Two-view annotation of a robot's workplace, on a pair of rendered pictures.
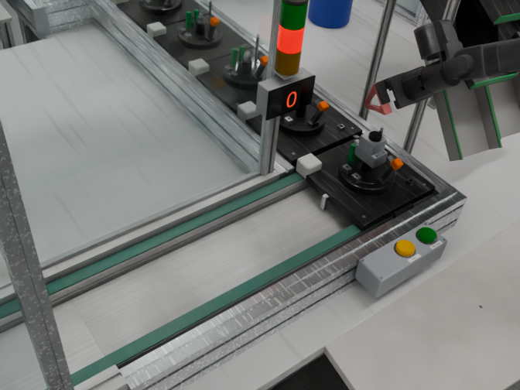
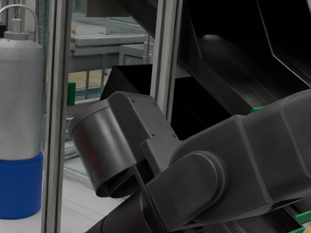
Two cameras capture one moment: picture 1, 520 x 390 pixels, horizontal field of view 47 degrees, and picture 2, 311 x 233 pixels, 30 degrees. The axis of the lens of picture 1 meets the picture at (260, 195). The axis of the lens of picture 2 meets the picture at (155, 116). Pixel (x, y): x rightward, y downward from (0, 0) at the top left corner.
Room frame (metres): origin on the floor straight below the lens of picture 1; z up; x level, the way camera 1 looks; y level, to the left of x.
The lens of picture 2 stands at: (0.64, -0.24, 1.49)
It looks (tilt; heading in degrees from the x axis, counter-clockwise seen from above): 14 degrees down; 348
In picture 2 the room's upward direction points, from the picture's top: 5 degrees clockwise
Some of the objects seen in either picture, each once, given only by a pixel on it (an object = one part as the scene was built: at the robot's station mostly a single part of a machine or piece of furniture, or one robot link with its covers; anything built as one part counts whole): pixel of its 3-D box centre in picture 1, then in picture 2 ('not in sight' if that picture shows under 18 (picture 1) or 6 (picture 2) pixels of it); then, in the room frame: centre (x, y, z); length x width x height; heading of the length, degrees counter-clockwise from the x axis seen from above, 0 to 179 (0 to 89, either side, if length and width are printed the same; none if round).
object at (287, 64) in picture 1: (287, 58); not in sight; (1.07, -0.03, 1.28); 0.05 x 0.05 x 0.05
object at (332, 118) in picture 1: (300, 107); not in sight; (1.30, -0.08, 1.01); 0.24 x 0.24 x 0.13; 41
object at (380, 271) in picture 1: (401, 258); not in sight; (0.88, -0.32, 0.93); 0.21 x 0.07 x 0.06; 131
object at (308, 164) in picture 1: (308, 166); not in sight; (1.11, -0.11, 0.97); 0.05 x 0.05 x 0.04; 41
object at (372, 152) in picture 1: (369, 144); not in sight; (1.11, -0.24, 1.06); 0.08 x 0.04 x 0.07; 41
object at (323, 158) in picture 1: (364, 178); not in sight; (1.10, -0.25, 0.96); 0.24 x 0.24 x 0.02; 41
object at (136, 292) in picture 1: (258, 235); not in sight; (0.93, 0.00, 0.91); 0.84 x 0.28 x 0.10; 131
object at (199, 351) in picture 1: (316, 281); not in sight; (0.81, -0.14, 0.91); 0.89 x 0.06 x 0.11; 131
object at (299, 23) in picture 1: (293, 12); not in sight; (1.07, -0.03, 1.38); 0.05 x 0.05 x 0.05
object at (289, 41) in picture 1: (290, 35); not in sight; (1.07, -0.03, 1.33); 0.05 x 0.05 x 0.05
